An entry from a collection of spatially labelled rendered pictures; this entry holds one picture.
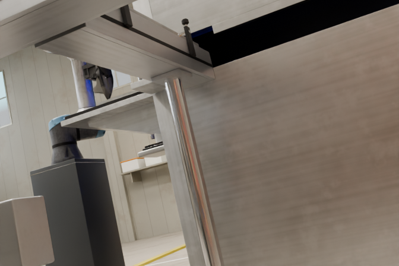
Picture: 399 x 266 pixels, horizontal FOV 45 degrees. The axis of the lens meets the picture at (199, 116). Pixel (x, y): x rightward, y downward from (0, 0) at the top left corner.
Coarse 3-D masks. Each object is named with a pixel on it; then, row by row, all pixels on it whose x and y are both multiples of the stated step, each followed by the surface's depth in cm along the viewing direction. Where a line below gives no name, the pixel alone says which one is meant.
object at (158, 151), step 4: (152, 148) 251; (156, 148) 250; (160, 148) 249; (140, 152) 254; (144, 152) 252; (148, 152) 251; (152, 152) 251; (156, 152) 250; (160, 152) 252; (164, 152) 256; (140, 156) 253; (144, 156) 253; (148, 156) 258; (152, 156) 261; (156, 156) 266
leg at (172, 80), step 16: (160, 80) 137; (176, 80) 137; (176, 96) 136; (176, 112) 135; (176, 128) 135; (192, 128) 136; (192, 144) 134; (192, 160) 132; (192, 176) 132; (192, 192) 131; (192, 208) 132; (208, 208) 131; (208, 224) 129; (208, 240) 129; (208, 256) 128
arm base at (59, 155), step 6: (60, 144) 225; (66, 144) 225; (72, 144) 227; (54, 150) 226; (60, 150) 224; (66, 150) 224; (72, 150) 225; (78, 150) 229; (54, 156) 224; (60, 156) 223; (66, 156) 223; (72, 156) 224; (78, 156) 226; (54, 162) 223; (60, 162) 222
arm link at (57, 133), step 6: (54, 120) 227; (60, 120) 227; (54, 126) 227; (60, 126) 226; (54, 132) 226; (60, 132) 226; (66, 132) 227; (72, 132) 228; (78, 132) 229; (54, 138) 226; (60, 138) 225; (66, 138) 226; (72, 138) 228; (78, 138) 231; (54, 144) 226
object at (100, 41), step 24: (96, 24) 96; (120, 24) 105; (144, 24) 117; (48, 48) 98; (72, 48) 101; (96, 48) 105; (120, 48) 108; (144, 48) 113; (168, 48) 126; (192, 48) 140; (144, 72) 130; (192, 72) 142
